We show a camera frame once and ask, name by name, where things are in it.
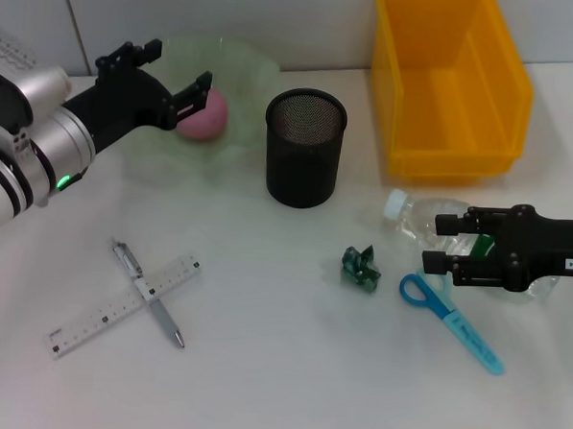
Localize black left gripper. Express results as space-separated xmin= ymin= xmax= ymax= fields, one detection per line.
xmin=59 ymin=33 xmax=216 ymax=158

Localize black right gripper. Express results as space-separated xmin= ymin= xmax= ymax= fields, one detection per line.
xmin=420 ymin=198 xmax=573 ymax=296

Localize clear green-label water bottle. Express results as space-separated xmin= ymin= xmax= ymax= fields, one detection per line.
xmin=376 ymin=188 xmax=565 ymax=304

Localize pink peach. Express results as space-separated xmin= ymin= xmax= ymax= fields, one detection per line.
xmin=174 ymin=86 xmax=231 ymax=144

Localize green plastic wrapper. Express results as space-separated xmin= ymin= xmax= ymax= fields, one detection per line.
xmin=337 ymin=243 xmax=384 ymax=294

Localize green glass fruit plate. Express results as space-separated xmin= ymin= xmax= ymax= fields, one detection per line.
xmin=107 ymin=31 xmax=283 ymax=191

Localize blue scissors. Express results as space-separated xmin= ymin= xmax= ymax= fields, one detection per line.
xmin=394 ymin=268 xmax=511 ymax=377

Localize black mesh pen holder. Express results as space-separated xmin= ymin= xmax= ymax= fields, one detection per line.
xmin=260 ymin=85 xmax=349 ymax=212

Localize grey ballpoint pen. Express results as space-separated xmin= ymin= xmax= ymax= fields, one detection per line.
xmin=105 ymin=237 xmax=192 ymax=349

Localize transparent plastic ruler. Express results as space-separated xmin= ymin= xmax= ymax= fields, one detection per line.
xmin=42 ymin=248 xmax=203 ymax=369

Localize yellow plastic bin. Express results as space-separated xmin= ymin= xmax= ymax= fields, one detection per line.
xmin=364 ymin=0 xmax=540 ymax=184

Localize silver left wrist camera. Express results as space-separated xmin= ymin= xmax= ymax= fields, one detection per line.
xmin=0 ymin=21 xmax=77 ymax=135

